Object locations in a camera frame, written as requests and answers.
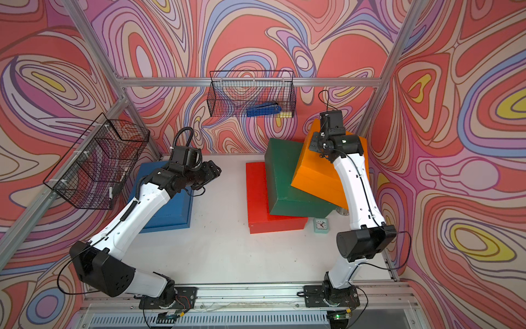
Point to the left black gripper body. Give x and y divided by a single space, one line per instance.
201 176

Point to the black wire basket wall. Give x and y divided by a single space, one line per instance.
232 92
109 150

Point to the black wire basket left wall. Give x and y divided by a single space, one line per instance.
109 150

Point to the blue shoebox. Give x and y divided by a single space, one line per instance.
174 215

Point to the aluminium rail front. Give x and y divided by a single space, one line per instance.
268 305

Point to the green shoebox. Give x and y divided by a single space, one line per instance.
280 159

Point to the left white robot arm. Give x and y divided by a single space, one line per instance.
98 261

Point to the small mint green clock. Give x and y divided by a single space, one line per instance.
321 226

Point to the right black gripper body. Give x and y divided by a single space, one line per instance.
316 142

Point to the red shoebox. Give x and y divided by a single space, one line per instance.
259 218

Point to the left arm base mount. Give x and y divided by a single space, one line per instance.
182 298

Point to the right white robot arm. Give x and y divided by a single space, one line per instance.
369 234

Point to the blue stapler in basket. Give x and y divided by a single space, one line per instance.
264 109

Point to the black wire basket back wall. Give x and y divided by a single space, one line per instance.
232 92

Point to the orange shoebox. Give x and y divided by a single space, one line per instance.
317 176

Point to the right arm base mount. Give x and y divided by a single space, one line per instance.
325 296

